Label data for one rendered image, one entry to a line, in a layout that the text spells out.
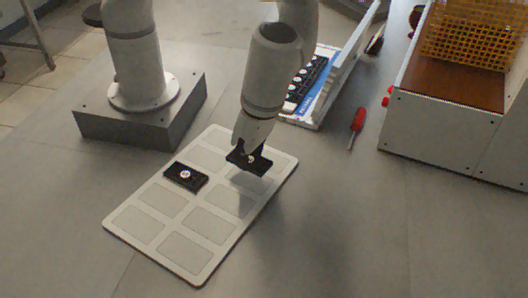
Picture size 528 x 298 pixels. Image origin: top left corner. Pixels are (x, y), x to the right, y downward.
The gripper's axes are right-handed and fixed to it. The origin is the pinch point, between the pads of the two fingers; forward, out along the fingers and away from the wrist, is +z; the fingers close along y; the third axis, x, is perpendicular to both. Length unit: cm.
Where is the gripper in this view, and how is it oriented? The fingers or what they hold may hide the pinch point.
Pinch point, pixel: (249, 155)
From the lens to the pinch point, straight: 84.8
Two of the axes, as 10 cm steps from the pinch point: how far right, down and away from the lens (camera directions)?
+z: -1.7, 6.4, 7.5
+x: 8.1, 5.2, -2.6
